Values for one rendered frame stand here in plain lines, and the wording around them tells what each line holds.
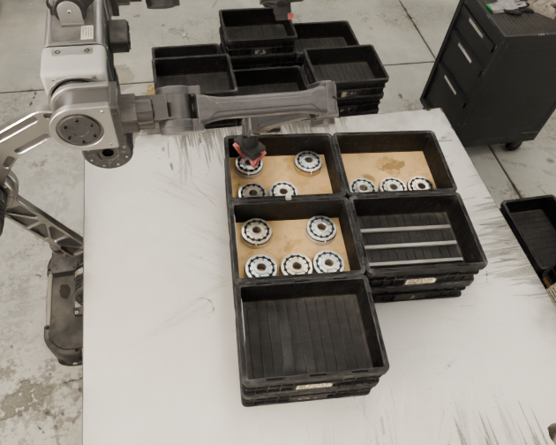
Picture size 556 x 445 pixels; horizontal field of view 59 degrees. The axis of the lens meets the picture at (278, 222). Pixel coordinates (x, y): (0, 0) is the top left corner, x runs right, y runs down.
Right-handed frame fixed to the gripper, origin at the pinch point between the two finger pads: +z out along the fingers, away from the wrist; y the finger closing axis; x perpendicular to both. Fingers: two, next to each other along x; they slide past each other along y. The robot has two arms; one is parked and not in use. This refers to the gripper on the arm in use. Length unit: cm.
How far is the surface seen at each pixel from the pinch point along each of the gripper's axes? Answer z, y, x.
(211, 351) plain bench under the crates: 16, -41, 52
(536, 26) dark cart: 3, -24, -172
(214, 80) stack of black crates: 39, 79, -47
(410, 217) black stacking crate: 5, -54, -29
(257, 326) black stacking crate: 4, -48, 40
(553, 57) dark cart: 14, -39, -175
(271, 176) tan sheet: 4.3, -8.1, -3.9
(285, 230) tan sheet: 4.1, -28.8, 8.9
